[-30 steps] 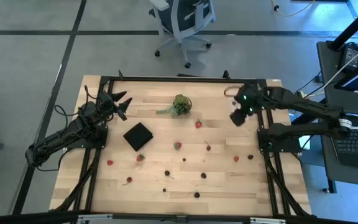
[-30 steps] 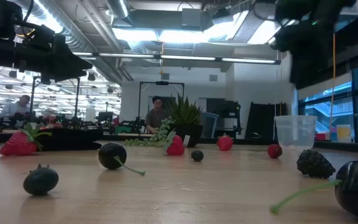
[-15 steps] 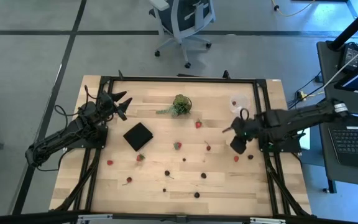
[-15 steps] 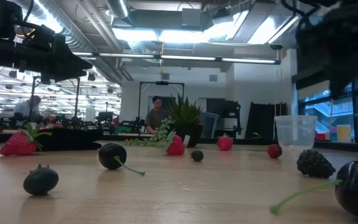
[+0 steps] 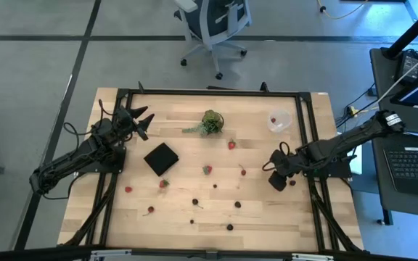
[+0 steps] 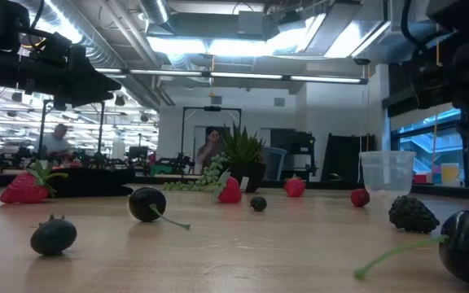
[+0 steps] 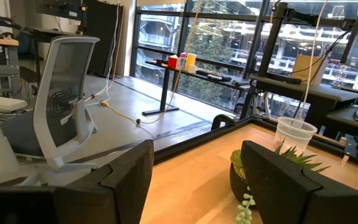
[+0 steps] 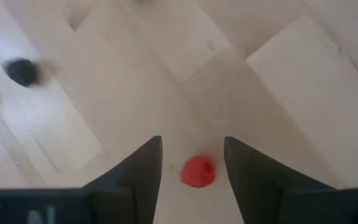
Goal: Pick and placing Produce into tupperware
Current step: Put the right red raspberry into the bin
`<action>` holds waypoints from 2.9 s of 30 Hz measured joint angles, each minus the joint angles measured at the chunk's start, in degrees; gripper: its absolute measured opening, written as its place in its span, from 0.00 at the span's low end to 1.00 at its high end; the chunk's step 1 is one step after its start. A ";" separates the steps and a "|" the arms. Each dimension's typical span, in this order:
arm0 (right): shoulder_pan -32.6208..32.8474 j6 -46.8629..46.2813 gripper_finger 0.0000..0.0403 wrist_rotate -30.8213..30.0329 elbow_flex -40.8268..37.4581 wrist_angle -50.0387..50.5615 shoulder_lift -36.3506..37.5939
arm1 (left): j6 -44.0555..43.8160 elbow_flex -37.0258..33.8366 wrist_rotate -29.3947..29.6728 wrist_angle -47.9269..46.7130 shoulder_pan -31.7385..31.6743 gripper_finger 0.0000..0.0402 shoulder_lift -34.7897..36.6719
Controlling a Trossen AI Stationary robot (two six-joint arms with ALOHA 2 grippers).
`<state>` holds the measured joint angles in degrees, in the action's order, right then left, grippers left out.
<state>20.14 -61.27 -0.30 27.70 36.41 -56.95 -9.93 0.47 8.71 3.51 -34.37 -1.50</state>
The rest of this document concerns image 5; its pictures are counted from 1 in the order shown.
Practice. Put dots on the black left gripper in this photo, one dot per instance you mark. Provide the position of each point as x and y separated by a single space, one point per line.
125 121

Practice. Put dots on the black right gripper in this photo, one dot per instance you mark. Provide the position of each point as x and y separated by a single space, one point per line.
283 162

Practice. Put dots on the small dark berry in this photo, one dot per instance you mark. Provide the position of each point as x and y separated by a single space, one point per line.
292 183

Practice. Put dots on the red cherry with stem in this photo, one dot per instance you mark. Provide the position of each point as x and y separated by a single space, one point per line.
151 209
243 172

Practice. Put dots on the blackberry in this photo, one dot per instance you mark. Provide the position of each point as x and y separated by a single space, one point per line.
237 204

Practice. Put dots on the red raspberry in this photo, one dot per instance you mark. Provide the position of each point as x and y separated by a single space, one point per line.
128 189

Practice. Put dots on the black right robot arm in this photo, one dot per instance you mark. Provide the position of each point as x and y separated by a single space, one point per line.
339 139

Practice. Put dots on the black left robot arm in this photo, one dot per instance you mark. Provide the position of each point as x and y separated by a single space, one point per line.
67 161

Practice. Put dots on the black folded cloth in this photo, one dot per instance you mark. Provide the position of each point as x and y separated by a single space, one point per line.
161 159

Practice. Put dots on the potted green succulent plant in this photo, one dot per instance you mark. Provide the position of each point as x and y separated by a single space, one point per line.
212 122

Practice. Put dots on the dark grey side desk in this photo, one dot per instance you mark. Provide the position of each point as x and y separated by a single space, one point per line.
377 181

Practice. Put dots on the yellow plug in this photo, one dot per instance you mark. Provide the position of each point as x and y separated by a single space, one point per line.
353 109

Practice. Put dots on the white office chair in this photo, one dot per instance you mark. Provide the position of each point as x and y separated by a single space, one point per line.
209 21

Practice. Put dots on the laptop keyboard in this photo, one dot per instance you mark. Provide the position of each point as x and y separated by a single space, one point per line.
416 166

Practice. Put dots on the black power adapter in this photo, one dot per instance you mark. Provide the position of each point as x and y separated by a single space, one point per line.
408 63

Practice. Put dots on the black metal pole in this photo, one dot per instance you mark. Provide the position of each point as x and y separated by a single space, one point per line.
412 30

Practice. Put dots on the black camera rig bar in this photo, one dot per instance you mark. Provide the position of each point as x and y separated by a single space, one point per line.
31 253

